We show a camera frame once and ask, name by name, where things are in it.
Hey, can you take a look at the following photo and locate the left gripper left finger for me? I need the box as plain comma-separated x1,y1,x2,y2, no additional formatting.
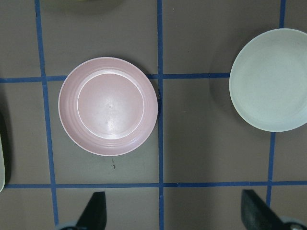
76,192,106,230

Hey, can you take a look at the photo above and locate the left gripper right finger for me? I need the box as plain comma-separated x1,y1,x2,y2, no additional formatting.
241,189,283,230

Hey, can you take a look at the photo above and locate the pink plate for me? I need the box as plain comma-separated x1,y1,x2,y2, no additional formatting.
58,57,158,156

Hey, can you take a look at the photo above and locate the cream plate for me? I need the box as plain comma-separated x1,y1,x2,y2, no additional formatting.
229,28,307,132

